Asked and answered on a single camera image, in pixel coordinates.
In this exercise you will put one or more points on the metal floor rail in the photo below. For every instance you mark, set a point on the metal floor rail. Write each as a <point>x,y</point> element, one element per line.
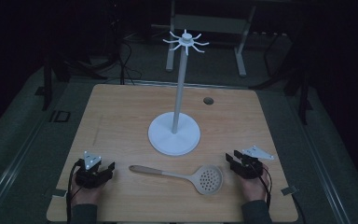
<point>15,169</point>
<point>323,174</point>

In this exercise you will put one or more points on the round grey table grommet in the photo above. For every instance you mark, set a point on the round grey table grommet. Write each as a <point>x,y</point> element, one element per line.
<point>208,100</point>

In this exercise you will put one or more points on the white hook stand round base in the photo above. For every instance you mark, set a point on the white hook stand round base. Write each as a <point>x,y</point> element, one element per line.
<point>174,137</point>

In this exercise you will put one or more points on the grey metal desk frame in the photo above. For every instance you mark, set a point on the grey metal desk frame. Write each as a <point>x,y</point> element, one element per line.
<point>211,24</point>

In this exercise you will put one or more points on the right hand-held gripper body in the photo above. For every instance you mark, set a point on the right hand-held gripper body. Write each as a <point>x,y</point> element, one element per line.
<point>249,166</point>

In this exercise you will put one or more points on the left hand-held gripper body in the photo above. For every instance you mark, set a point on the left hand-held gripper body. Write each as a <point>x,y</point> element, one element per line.
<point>88,177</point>

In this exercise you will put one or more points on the person's right hand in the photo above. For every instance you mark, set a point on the person's right hand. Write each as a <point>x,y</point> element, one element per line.
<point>254,188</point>

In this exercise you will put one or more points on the grey tape piece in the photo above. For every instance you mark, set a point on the grey tape piece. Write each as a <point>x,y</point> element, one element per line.
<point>289,190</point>
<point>59,193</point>

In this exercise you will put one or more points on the person's left hand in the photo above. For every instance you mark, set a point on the person's left hand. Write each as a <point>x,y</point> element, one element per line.
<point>85,194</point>

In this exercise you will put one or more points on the black rectangular floor frame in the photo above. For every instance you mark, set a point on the black rectangular floor frame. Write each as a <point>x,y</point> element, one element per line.
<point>60,116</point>

